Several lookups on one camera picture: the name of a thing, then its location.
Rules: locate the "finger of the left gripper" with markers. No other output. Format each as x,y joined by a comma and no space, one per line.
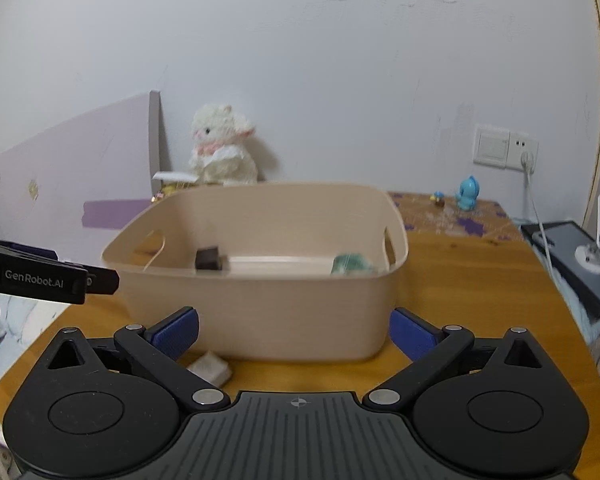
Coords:
101,281
30,250

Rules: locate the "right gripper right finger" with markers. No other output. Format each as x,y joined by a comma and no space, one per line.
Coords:
433,352

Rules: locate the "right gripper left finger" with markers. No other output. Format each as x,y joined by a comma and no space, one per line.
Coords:
153,354

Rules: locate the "black small bottle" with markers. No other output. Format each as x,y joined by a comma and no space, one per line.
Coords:
208,259

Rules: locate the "green plaid scrunchie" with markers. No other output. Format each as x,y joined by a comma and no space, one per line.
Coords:
345,264

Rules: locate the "white slim carton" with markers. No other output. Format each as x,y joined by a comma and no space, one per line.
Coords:
212,369

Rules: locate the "lilac bed headboard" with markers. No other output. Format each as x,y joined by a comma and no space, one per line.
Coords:
73,187

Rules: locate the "purple flower table mat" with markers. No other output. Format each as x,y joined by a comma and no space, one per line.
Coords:
487,221

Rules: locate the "tiny mushroom figurine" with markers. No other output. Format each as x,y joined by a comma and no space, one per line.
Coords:
438,199

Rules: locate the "blue cartoon figurine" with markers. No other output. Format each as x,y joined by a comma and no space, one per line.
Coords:
467,195

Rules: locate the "beige plastic storage bin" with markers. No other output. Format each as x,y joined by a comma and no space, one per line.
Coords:
275,298

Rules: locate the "dark grey laptop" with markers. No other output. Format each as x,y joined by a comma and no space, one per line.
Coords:
563,237

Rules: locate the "white plush lamb toy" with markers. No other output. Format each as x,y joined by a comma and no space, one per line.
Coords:
219,155

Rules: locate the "white wall switch socket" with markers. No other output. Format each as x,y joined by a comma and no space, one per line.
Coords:
503,148

